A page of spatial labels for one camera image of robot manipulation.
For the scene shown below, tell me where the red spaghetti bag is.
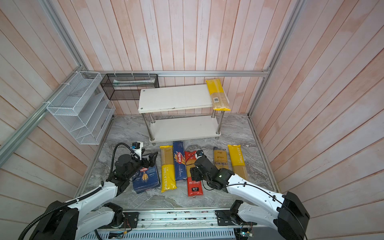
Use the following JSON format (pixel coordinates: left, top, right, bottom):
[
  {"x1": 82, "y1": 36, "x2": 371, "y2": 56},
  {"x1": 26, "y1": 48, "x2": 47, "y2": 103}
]
[{"x1": 185, "y1": 151, "x2": 203, "y2": 197}]

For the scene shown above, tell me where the yellow clear spaghetti bag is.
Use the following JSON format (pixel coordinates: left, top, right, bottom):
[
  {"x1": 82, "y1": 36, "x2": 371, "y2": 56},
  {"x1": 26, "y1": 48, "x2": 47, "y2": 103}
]
[{"x1": 206, "y1": 79, "x2": 231, "y2": 112}]

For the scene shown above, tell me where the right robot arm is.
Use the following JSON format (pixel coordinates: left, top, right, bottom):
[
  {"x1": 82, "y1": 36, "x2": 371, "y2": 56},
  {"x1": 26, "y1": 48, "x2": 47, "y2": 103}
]
[{"x1": 190, "y1": 151, "x2": 310, "y2": 240}]

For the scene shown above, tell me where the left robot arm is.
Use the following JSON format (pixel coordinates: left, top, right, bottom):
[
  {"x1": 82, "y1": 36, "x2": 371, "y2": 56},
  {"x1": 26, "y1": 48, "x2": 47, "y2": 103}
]
[{"x1": 19, "y1": 142, "x2": 158, "y2": 240}]

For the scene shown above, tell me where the wide blue Barilla pasta box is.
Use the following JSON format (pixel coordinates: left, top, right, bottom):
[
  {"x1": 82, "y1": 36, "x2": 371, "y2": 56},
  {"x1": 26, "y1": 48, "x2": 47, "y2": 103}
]
[{"x1": 133, "y1": 166, "x2": 161, "y2": 194}]

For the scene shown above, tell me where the white two-tier shelf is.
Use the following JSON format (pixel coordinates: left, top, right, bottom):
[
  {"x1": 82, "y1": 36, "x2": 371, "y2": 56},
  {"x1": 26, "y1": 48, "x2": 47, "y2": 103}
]
[{"x1": 138, "y1": 84, "x2": 225, "y2": 144}]

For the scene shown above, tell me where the narrow blue Barilla spaghetti box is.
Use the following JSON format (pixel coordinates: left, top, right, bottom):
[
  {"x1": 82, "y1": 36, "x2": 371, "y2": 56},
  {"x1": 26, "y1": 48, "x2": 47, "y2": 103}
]
[{"x1": 173, "y1": 141, "x2": 187, "y2": 181}]

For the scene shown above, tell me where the dark blue spaghetti bag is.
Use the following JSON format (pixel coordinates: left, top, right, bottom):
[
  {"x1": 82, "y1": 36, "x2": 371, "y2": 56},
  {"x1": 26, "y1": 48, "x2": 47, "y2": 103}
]
[{"x1": 214, "y1": 147, "x2": 229, "y2": 170}]

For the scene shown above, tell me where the yellow Pastatime spaghetti bag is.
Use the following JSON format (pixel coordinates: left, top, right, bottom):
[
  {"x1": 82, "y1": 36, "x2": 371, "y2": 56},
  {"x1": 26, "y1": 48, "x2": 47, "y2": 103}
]
[{"x1": 160, "y1": 146, "x2": 177, "y2": 193}]

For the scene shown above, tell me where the yellow spaghetti bag far right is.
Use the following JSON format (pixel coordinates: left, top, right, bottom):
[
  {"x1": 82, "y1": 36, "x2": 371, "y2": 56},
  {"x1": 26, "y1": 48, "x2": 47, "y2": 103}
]
[{"x1": 228, "y1": 145, "x2": 249, "y2": 180}]

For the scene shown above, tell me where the black mesh basket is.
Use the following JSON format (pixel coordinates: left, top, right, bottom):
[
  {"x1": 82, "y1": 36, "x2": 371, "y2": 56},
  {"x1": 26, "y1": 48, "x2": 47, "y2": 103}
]
[{"x1": 101, "y1": 73, "x2": 159, "y2": 101}]

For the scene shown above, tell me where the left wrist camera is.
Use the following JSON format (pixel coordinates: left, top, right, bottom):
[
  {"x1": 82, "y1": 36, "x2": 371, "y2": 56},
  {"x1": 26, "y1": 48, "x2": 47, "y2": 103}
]
[{"x1": 131, "y1": 142, "x2": 143, "y2": 161}]

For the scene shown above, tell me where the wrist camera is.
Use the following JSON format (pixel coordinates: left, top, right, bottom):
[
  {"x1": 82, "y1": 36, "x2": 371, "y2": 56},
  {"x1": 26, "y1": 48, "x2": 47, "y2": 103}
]
[
  {"x1": 131, "y1": 142, "x2": 143, "y2": 161},
  {"x1": 195, "y1": 150, "x2": 204, "y2": 159}
]

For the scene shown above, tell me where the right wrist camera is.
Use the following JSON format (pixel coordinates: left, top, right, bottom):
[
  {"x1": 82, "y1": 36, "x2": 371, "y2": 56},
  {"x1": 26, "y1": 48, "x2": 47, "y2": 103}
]
[{"x1": 195, "y1": 150, "x2": 204, "y2": 159}]

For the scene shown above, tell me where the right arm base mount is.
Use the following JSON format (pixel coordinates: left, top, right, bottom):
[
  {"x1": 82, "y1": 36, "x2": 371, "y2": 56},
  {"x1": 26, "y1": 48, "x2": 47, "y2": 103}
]
[{"x1": 215, "y1": 200, "x2": 253, "y2": 226}]

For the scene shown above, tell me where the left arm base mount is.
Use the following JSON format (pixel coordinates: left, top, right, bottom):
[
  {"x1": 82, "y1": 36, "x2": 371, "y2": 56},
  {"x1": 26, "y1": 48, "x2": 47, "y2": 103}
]
[{"x1": 104, "y1": 203, "x2": 139, "y2": 229}]

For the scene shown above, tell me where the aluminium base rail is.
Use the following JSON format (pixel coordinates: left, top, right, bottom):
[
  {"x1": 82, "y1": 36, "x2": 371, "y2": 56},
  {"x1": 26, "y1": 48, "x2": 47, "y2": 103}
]
[{"x1": 50, "y1": 206, "x2": 302, "y2": 240}]

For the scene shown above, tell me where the white wire mesh organizer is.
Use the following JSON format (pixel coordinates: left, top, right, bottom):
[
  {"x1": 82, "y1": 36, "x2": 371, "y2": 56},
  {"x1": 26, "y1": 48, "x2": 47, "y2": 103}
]
[{"x1": 47, "y1": 72, "x2": 115, "y2": 145}]

